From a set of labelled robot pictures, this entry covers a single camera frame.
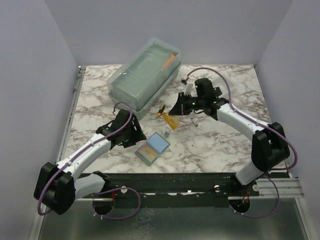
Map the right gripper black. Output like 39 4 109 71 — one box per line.
169 91 206 116

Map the gold credit card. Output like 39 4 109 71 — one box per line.
163 113 180 130

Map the green leather card holder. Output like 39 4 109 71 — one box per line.
134 132 171 166

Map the white card tray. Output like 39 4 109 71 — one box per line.
211 76 236 99

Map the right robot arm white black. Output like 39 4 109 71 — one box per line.
168 78 290 196

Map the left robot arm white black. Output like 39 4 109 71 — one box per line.
33 109 146 216

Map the gold card in holder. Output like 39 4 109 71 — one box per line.
138 144 158 162

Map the yellow black small screwdriver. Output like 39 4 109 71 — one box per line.
157 104 166 117

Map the small metal clip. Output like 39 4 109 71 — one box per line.
190 117 198 127

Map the clear plastic storage box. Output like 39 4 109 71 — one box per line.
107 38 181 120

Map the orange tool inside box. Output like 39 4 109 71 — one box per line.
161 53 176 71

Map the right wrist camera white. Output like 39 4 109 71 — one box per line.
181 77 193 96

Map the black front mounting rail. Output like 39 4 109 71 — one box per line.
95 171 259 208

